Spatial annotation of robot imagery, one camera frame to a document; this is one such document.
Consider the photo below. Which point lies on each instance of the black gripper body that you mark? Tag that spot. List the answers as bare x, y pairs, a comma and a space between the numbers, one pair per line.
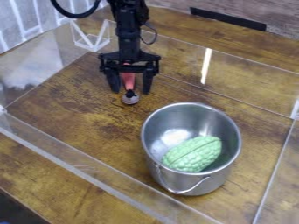
129, 59

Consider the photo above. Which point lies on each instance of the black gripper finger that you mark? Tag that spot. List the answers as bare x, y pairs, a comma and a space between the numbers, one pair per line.
147, 82
112, 80

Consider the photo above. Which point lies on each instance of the orange handled metal spoon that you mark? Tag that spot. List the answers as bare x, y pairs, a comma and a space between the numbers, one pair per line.
129, 97

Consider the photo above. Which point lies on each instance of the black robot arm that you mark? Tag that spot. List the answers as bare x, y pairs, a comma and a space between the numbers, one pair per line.
131, 15

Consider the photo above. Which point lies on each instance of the stainless steel pot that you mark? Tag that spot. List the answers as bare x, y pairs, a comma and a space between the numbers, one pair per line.
171, 125

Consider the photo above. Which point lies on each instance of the green bitter gourd toy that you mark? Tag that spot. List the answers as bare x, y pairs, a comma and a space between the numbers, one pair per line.
192, 155

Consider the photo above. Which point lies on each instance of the clear acrylic corner bracket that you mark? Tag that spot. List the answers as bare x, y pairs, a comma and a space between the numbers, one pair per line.
91, 42

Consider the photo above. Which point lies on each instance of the black wall strip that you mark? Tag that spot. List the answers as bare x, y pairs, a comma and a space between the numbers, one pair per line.
228, 19

